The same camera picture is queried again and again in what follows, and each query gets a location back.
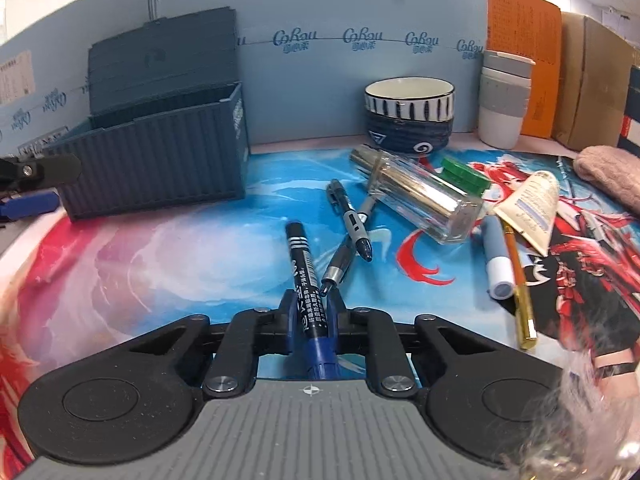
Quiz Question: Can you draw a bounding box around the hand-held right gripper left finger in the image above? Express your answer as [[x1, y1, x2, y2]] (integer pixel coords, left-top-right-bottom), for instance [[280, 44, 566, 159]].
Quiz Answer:
[[127, 289, 297, 397]]

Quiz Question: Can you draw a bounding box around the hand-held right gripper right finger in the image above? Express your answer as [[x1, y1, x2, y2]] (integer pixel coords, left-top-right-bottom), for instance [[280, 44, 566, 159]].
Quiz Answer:
[[334, 292, 498, 397]]

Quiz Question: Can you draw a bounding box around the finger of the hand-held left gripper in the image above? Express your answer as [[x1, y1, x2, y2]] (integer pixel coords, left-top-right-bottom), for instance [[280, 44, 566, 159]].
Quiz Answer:
[[0, 153, 84, 189], [0, 189, 60, 224]]

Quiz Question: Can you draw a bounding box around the blue container-shaped storage box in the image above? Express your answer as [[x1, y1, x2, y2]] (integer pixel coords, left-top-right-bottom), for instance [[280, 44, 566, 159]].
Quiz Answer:
[[42, 7, 251, 222]]

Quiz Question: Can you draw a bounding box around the grey black pen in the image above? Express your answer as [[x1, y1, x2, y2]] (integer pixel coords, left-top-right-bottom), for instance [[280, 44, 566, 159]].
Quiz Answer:
[[320, 195, 378, 297]]

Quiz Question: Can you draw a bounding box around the white shipping label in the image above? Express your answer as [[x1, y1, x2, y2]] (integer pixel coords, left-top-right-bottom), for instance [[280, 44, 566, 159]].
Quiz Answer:
[[0, 50, 32, 107]]

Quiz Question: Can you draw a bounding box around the dark blue grey pen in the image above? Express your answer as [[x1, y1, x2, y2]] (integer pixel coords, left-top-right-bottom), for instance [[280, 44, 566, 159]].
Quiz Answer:
[[327, 179, 375, 262]]

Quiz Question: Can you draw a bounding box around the light blue cardboard box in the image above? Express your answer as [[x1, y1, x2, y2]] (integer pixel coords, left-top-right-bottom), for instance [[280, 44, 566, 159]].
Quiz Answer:
[[149, 0, 490, 147], [0, 0, 157, 161]]

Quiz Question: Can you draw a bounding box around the clear glass perfume bottle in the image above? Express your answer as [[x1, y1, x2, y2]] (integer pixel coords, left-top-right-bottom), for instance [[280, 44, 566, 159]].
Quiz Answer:
[[350, 144, 485, 246]]

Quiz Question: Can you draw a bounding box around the blue and white pen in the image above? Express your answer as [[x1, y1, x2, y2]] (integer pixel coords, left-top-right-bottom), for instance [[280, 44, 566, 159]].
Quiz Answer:
[[481, 215, 516, 301]]

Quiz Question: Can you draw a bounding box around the gold pen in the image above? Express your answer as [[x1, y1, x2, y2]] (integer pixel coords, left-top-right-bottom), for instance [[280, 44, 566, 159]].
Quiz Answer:
[[502, 222, 539, 350]]

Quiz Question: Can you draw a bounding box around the green plastic lid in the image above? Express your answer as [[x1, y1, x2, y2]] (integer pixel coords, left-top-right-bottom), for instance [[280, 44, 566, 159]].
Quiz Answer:
[[440, 156, 491, 194]]

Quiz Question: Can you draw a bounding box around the blue and white ceramic bowl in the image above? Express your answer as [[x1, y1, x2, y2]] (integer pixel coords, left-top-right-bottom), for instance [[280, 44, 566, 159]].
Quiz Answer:
[[364, 77, 457, 156]]

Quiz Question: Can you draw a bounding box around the cream cosmetic tube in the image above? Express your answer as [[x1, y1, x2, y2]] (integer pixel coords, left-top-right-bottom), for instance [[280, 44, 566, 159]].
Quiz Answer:
[[492, 170, 561, 257]]

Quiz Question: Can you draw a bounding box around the white cup with grey sleeve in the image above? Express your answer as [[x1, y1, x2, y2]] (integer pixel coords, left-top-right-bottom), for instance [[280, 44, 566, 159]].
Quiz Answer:
[[477, 50, 536, 150]]

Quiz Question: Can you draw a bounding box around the clear plastic bag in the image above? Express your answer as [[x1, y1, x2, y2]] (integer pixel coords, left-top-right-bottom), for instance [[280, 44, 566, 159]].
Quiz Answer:
[[515, 350, 640, 480]]

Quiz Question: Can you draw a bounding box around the pink cloth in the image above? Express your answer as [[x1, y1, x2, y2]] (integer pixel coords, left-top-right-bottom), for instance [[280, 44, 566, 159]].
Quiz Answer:
[[572, 145, 640, 216]]

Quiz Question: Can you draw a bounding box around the orange box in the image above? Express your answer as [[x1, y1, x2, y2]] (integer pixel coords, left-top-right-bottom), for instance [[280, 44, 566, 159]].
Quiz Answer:
[[486, 0, 563, 138]]

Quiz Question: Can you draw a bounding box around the brown cardboard box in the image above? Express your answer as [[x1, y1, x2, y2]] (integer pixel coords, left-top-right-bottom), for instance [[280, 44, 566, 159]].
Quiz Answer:
[[552, 12, 636, 152]]

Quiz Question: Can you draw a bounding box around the navy red white box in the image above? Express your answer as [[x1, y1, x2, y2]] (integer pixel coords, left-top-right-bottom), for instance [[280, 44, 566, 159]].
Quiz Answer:
[[617, 62, 640, 153]]

